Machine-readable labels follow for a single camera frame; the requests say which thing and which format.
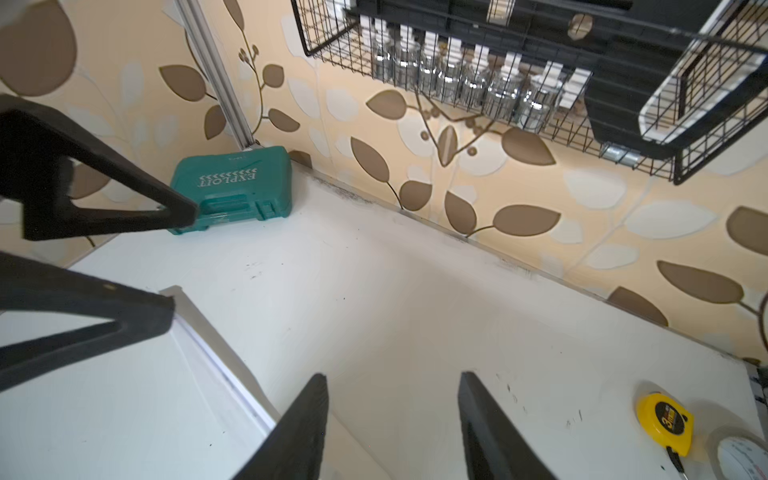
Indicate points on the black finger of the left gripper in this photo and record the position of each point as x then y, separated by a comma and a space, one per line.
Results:
38, 147
129, 316

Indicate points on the white narrow menu rack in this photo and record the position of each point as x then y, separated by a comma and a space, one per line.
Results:
196, 402

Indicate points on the yellow tape measure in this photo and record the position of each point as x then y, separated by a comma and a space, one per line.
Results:
668, 424

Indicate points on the black wire basket back wall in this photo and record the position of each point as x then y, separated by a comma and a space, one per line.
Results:
450, 73

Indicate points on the aluminium frame bars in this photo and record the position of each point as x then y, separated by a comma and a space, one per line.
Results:
203, 42

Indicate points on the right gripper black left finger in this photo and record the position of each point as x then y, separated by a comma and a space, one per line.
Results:
294, 448

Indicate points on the green plastic tool case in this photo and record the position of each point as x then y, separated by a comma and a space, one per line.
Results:
248, 185

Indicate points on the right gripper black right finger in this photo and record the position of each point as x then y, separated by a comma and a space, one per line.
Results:
493, 447

